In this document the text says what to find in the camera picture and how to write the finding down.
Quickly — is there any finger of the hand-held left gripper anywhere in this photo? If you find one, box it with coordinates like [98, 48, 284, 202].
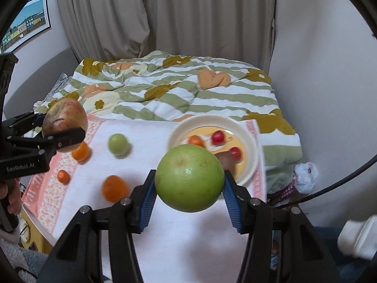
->
[3, 111, 45, 138]
[8, 127, 86, 157]

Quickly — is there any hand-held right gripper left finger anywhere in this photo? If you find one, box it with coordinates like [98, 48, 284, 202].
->
[44, 169, 158, 283]

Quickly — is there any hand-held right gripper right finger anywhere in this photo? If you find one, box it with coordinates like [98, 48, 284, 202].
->
[222, 169, 342, 283]

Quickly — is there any red yellow apple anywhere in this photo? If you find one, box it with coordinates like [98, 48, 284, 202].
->
[42, 98, 88, 153]

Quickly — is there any green apple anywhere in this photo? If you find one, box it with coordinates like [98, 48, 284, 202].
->
[107, 133, 129, 156]
[155, 144, 226, 213]

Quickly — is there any cream yellow bowl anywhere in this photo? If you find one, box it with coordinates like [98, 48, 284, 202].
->
[166, 115, 261, 187]

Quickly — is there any person's left hand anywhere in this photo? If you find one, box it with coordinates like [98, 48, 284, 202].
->
[0, 180, 22, 217]

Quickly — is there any large orange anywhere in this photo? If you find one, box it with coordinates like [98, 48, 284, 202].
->
[102, 175, 128, 202]

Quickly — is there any patterned pillow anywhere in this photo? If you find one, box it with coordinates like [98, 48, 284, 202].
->
[44, 71, 73, 101]

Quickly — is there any grey padded headboard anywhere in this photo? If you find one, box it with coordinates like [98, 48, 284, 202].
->
[4, 47, 77, 115]

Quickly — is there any checkered cloth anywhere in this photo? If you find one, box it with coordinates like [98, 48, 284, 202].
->
[266, 180, 298, 204]

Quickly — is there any pink floral tablecloth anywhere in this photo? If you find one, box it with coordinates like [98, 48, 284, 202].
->
[20, 115, 267, 283]

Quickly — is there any yellow box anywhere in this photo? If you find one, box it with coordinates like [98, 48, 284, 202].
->
[18, 209, 56, 254]

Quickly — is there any white plastic bag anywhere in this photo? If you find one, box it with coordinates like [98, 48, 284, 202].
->
[293, 162, 319, 194]

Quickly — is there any grey fuzzy cloth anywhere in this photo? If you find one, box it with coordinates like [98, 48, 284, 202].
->
[0, 233, 49, 283]

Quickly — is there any floral striped blanket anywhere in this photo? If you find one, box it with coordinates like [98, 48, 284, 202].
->
[34, 50, 302, 180]

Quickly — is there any beige curtain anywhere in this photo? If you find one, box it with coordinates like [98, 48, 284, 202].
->
[54, 0, 277, 71]

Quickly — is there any framed wall poster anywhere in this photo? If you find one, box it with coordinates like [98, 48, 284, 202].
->
[0, 0, 52, 54]

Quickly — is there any black cable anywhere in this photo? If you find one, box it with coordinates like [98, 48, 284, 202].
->
[266, 156, 377, 204]

